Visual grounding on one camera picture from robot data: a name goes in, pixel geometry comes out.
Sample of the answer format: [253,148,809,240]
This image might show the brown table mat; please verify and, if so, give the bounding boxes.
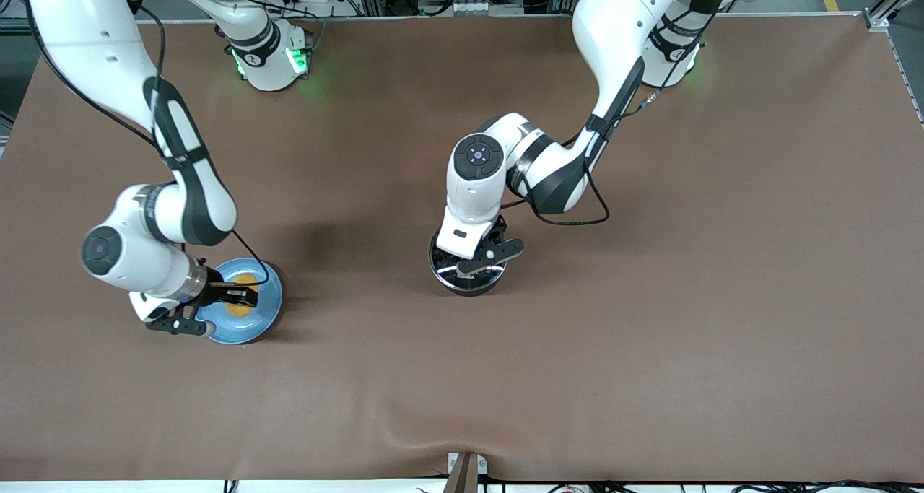
[0,13,924,483]

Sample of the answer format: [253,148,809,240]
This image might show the brown camera pole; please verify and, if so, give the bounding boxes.
[442,453,479,493]

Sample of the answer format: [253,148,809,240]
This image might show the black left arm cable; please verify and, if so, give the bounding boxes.
[502,0,723,227]

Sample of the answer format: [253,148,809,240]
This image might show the small metal bracket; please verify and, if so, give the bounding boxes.
[446,451,489,477]

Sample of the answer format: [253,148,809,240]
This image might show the glass lid with blue knob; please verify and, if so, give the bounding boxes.
[431,235,507,282]

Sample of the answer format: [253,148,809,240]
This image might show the aluminium table frame rail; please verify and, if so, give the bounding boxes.
[863,0,924,127]

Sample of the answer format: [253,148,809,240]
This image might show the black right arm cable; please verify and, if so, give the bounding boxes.
[22,0,271,288]

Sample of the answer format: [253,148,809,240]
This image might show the yellow potato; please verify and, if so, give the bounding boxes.
[224,275,259,318]

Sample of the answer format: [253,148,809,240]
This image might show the blue round plate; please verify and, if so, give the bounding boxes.
[196,257,284,346]

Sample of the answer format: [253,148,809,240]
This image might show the dark aluminium frame struts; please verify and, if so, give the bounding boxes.
[0,0,33,35]

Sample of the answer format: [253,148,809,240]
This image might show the black floor cables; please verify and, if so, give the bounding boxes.
[480,479,924,493]

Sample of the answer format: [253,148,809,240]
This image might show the black pot with blue handle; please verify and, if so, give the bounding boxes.
[428,233,508,297]

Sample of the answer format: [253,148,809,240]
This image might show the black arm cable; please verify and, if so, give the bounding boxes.
[502,0,723,227]
[22,0,271,288]

